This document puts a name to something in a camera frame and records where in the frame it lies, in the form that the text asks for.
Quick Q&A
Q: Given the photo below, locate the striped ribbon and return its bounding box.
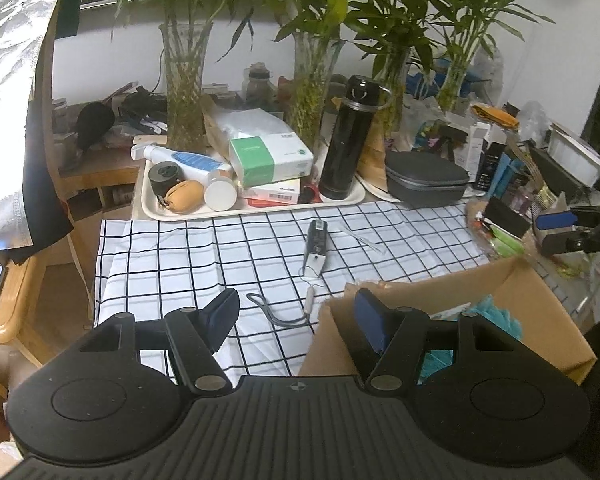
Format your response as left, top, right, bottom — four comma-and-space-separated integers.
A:
504, 139, 542, 177

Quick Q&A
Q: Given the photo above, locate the black electronics box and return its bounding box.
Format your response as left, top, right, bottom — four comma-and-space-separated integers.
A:
527, 144, 600, 211

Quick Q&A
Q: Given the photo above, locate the brown paper bag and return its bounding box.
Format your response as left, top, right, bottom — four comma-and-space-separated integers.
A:
199, 94, 232, 159

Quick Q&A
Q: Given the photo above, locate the tan soft pouch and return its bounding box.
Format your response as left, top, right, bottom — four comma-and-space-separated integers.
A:
159, 179, 205, 214

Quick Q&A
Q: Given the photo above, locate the jar with white lid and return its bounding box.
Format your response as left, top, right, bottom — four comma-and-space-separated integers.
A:
203, 169, 240, 212

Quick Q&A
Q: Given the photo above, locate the teal bath loofah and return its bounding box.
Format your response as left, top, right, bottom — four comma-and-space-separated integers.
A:
419, 294, 527, 377

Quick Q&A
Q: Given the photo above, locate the black white checked tablecloth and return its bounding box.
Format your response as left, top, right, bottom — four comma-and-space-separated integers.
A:
93, 199, 492, 378

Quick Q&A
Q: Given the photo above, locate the white round container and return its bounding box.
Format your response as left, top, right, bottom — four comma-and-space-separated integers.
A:
546, 124, 600, 187

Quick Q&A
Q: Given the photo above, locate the black cloth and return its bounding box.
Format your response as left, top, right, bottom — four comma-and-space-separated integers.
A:
0, 105, 76, 267

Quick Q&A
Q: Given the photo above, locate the white blue spray bottle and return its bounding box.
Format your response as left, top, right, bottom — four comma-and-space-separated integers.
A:
131, 143, 234, 182

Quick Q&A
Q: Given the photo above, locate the red white flat box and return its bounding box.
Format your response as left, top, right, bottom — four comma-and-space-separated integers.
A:
239, 178, 302, 207

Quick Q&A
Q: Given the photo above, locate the silver foil sheet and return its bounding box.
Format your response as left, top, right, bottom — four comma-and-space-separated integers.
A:
0, 0, 81, 257

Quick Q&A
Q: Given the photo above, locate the wooden side table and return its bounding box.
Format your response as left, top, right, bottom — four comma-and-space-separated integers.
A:
59, 144, 147, 223

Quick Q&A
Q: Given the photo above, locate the white carton box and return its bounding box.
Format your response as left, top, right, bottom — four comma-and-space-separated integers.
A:
449, 121, 492, 172

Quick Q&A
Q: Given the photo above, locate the green white tissue box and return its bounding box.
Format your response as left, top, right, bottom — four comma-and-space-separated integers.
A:
228, 131, 315, 187

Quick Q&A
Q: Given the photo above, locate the black device with lanyard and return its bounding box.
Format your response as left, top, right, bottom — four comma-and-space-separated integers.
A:
246, 219, 330, 326

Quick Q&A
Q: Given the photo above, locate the clear plastic strip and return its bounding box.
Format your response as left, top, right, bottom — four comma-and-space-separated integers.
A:
338, 226, 387, 257

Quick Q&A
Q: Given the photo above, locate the black pouch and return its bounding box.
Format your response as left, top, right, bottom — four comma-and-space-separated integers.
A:
484, 196, 532, 239

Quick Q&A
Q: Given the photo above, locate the dark glass jar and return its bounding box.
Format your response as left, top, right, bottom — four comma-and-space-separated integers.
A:
244, 62, 277, 112

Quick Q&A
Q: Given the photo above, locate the wooden stool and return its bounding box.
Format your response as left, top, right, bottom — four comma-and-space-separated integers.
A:
0, 254, 48, 401

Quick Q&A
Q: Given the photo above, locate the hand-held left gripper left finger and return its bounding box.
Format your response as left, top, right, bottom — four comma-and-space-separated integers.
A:
71, 288, 241, 397

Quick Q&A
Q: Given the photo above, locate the blue bag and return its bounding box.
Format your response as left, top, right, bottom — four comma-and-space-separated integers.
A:
406, 57, 453, 101

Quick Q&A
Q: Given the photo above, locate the green packets bundle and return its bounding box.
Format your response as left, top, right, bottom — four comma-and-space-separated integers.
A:
489, 224, 525, 257

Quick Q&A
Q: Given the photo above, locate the cardboard box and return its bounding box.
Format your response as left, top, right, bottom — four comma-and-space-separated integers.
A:
299, 257, 599, 387

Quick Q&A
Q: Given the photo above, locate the black mini tripod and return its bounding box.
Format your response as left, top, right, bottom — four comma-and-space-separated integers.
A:
432, 125, 468, 161

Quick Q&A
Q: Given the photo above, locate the black carton box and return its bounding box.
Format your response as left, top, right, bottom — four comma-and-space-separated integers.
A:
472, 142, 504, 192

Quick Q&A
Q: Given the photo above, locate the wooden chair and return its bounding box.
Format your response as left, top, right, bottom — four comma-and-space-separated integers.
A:
30, 35, 106, 321

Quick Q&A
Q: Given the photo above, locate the white plastic bag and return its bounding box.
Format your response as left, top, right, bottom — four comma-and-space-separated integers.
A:
211, 108, 287, 147

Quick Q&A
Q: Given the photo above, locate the clear plastic bag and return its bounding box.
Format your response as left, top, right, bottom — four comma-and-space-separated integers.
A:
517, 100, 553, 136

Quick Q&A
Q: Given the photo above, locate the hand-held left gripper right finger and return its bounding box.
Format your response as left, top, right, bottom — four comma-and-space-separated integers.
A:
353, 288, 524, 394

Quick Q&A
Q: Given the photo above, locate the grey zip case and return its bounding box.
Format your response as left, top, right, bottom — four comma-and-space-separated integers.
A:
384, 150, 471, 210

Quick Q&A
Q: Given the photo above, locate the bamboo plant in glass vase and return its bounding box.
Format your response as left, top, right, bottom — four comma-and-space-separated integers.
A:
80, 0, 263, 149
260, 0, 381, 152
340, 0, 461, 134
420, 0, 557, 112

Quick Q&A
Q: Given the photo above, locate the yellow cloth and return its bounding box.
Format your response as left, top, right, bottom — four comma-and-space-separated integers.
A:
471, 103, 522, 129

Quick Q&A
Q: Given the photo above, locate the black thermos bottle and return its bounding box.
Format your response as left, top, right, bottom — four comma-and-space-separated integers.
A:
318, 74, 394, 202

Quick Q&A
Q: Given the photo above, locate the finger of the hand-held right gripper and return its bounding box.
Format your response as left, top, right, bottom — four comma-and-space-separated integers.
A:
533, 210, 582, 235
539, 230, 589, 257

